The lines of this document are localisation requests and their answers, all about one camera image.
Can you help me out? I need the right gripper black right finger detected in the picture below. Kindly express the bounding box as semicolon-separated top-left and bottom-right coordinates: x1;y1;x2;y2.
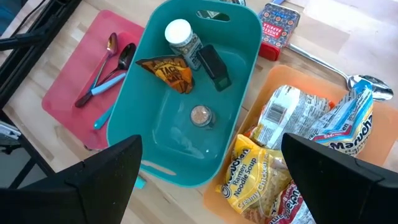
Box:
281;133;384;224

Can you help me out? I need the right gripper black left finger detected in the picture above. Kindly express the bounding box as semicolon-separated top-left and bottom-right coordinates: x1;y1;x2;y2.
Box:
65;134;143;224

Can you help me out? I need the spoon with teal handle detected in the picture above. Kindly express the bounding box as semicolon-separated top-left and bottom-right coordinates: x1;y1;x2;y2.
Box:
133;174;147;190

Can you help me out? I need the teal plastic bin with handles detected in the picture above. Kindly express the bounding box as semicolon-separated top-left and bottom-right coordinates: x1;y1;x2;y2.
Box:
106;0;264;189

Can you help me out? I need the yellow red snack packet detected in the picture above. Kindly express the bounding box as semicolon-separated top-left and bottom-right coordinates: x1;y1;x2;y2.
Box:
215;133;295;223

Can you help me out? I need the utensil with pale blue handle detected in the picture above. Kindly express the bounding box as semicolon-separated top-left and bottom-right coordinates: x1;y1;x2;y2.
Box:
90;72;127;96

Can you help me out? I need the small green spice jar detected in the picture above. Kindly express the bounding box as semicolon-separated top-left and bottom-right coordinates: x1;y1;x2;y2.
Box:
189;104;216;129

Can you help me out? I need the silver metal spoon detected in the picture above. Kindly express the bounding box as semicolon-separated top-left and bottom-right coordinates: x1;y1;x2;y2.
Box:
285;42;394;102

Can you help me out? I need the spoon with black handle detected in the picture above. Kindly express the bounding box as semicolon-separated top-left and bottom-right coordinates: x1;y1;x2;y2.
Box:
73;42;137;109

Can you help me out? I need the spoon with grey blue handle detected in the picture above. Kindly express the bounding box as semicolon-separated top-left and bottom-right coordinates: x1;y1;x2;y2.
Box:
88;32;119;94

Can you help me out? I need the green rectangular spice tin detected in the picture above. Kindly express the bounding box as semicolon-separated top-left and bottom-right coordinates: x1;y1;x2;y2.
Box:
197;44;233;93

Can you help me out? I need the red spice box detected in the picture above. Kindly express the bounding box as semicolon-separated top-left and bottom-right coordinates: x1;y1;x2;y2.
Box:
257;2;301;62

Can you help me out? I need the white snack packet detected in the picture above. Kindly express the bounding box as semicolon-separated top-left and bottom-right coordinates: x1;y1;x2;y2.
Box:
248;84;336;151

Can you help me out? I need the pink translucent plastic bin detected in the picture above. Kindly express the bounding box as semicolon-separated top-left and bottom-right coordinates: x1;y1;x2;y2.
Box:
41;9;146;151

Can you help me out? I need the orange translucent plastic bin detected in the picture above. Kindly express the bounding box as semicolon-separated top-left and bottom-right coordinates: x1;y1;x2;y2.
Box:
202;64;398;224

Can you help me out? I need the brown orange snack packet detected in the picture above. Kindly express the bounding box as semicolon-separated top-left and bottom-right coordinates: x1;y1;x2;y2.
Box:
136;55;196;95

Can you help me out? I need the glass jar with white lid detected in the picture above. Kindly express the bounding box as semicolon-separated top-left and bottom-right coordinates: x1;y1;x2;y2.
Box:
164;18;205;72

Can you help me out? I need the black aluminium table frame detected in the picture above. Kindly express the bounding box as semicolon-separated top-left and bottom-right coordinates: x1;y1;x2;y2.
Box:
0;0;83;190

